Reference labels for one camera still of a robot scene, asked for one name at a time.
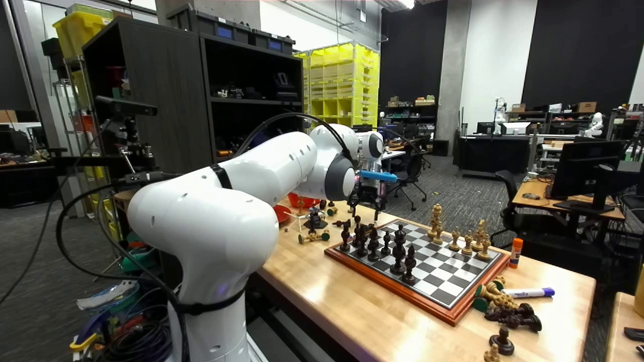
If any light chess knight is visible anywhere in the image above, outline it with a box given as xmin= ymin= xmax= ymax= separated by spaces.
xmin=477 ymin=275 xmax=510 ymax=310

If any tall dark chess piece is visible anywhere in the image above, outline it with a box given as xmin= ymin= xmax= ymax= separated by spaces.
xmin=391 ymin=223 xmax=408 ymax=275

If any wooden office desk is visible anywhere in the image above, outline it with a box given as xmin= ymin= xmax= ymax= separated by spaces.
xmin=512 ymin=177 xmax=628 ymax=223

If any floor cable bundle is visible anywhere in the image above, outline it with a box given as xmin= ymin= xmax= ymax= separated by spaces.
xmin=69 ymin=278 xmax=178 ymax=362

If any red plastic bowl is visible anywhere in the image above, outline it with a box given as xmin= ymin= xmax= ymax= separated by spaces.
xmin=288 ymin=191 xmax=322 ymax=212

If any black office chair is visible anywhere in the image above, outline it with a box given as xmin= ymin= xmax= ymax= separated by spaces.
xmin=491 ymin=169 xmax=540 ymax=248

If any yellow bin rack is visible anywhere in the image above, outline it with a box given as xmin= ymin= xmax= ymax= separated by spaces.
xmin=300 ymin=43 xmax=383 ymax=131

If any wooden side table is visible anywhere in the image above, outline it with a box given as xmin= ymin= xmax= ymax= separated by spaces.
xmin=604 ymin=288 xmax=644 ymax=362

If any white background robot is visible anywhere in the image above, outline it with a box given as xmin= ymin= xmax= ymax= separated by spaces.
xmin=491 ymin=98 xmax=532 ymax=138

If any white marker with blue cap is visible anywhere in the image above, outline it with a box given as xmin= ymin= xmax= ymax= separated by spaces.
xmin=502 ymin=285 xmax=557 ymax=300

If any black cabinet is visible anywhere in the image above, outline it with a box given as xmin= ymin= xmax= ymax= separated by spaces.
xmin=458 ymin=134 xmax=533 ymax=177

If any dark shelf unit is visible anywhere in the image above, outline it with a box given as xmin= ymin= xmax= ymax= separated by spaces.
xmin=80 ymin=17 xmax=306 ymax=177

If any light chess piece green base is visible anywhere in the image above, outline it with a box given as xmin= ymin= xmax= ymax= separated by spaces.
xmin=299 ymin=230 xmax=332 ymax=246

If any black camera stand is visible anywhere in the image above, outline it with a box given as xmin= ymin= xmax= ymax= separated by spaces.
xmin=47 ymin=93 xmax=161 ymax=227

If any orange capped glue stick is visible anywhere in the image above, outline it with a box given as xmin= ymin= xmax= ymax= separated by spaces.
xmin=507 ymin=236 xmax=525 ymax=267

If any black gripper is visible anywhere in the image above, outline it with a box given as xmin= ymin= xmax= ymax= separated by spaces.
xmin=349 ymin=180 xmax=389 ymax=230

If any black swivel chair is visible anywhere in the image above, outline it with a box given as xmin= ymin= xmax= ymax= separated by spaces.
xmin=386 ymin=142 xmax=431 ymax=213

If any red plastic plate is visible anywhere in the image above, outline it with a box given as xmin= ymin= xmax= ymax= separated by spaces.
xmin=271 ymin=203 xmax=296 ymax=230

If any tall light chess piece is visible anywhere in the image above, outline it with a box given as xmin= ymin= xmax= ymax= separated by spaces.
xmin=474 ymin=217 xmax=487 ymax=254
xmin=429 ymin=201 xmax=446 ymax=246

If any yellow cup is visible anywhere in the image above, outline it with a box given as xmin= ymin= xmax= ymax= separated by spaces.
xmin=633 ymin=262 xmax=644 ymax=319

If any chess board with red frame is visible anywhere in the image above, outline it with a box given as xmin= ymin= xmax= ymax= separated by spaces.
xmin=324 ymin=217 xmax=514 ymax=328

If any black computer monitor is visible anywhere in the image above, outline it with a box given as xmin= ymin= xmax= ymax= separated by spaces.
xmin=549 ymin=140 xmax=627 ymax=203

